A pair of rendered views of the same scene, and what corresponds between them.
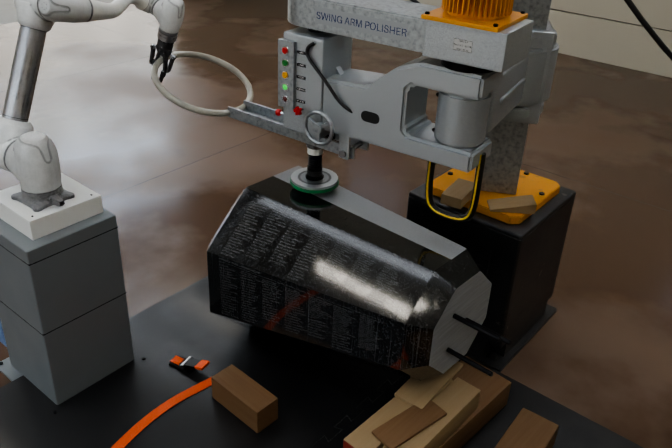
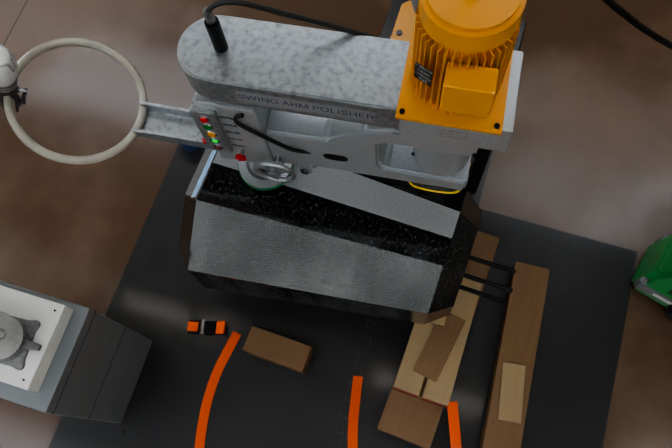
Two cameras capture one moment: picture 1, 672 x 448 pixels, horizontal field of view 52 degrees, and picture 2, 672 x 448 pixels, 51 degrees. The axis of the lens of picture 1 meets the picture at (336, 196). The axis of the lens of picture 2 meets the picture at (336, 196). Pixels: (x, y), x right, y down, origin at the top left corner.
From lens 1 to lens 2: 1.95 m
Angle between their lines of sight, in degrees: 42
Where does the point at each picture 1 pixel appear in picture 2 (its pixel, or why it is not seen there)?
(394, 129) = (368, 165)
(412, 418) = (440, 340)
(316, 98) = (260, 145)
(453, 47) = (441, 134)
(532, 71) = not seen: outside the picture
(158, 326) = (149, 290)
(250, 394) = (286, 353)
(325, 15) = (251, 97)
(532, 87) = not seen: hidden behind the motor
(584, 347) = (542, 139)
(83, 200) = (53, 324)
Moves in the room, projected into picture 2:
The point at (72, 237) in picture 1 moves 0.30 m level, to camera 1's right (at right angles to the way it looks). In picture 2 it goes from (69, 362) to (146, 332)
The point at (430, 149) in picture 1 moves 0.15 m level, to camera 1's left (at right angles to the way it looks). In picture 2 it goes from (416, 178) to (374, 194)
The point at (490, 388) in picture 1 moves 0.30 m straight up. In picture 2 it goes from (484, 254) to (494, 235)
